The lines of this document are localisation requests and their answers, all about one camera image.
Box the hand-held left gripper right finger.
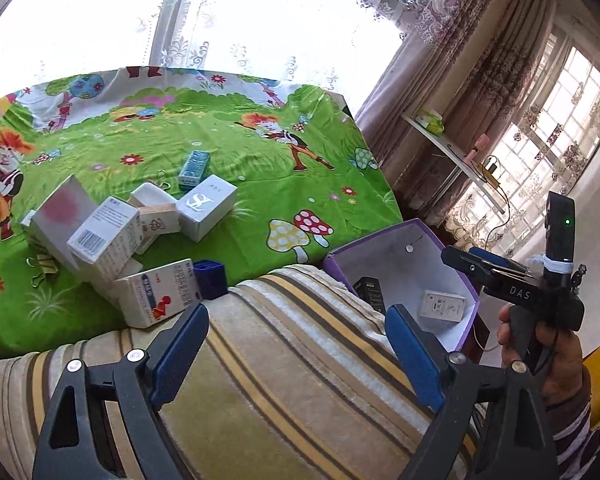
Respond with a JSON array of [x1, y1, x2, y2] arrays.
[[384, 304, 561, 480]]

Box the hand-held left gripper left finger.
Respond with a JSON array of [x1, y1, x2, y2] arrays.
[[32, 302, 211, 480]]

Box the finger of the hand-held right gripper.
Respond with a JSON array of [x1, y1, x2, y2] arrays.
[[467, 246, 531, 272], [441, 245, 531, 287]]

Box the small white box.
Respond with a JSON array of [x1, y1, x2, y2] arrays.
[[419, 290, 467, 322]]

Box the purple cardboard box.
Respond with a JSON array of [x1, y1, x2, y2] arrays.
[[322, 219, 481, 353]]

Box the black box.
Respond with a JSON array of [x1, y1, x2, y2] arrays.
[[354, 276, 387, 316]]

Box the dark blue box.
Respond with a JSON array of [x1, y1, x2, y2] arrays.
[[192, 260, 229, 301]]

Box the white box with barcode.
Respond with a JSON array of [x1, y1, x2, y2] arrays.
[[66, 196, 143, 281]]

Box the white box silver letters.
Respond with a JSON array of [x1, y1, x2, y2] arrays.
[[176, 175, 238, 243]]

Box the gold binder clip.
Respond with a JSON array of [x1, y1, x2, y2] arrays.
[[26, 254, 62, 289]]

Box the person's right forearm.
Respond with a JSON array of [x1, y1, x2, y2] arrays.
[[544, 370, 600, 480]]

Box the person's right hand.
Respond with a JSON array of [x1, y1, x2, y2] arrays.
[[497, 305, 591, 407]]

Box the white box red figure print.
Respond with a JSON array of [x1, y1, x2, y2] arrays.
[[112, 260, 203, 329]]

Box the white shelf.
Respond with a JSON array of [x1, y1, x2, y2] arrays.
[[401, 112, 511, 196]]

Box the pink bottle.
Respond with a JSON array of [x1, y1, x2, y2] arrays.
[[462, 135, 490, 163]]

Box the striped beige plush blanket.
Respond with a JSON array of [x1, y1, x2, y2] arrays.
[[0, 262, 481, 480]]

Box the floral lace curtain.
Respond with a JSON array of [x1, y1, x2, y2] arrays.
[[445, 50, 600, 261]]

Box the beige wooden box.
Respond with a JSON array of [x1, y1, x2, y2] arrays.
[[135, 204, 181, 256]]

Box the green tissue pack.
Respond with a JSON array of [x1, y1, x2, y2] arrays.
[[415, 110, 445, 135]]

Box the white rounded box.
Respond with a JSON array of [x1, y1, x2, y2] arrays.
[[129, 182, 178, 211]]

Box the brown patterned curtain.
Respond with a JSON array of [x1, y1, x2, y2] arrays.
[[355, 0, 571, 226]]

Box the teal box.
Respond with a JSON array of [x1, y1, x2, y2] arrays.
[[177, 150, 212, 192]]

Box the grey box red blotch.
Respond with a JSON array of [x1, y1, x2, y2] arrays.
[[27, 174, 101, 271]]

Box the green cartoon printed blanket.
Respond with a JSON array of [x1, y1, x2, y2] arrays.
[[0, 65, 406, 366]]

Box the white lace curtain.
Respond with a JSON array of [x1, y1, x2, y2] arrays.
[[145, 0, 421, 91]]

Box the black cable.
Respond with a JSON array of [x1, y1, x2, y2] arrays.
[[484, 180, 512, 247]]

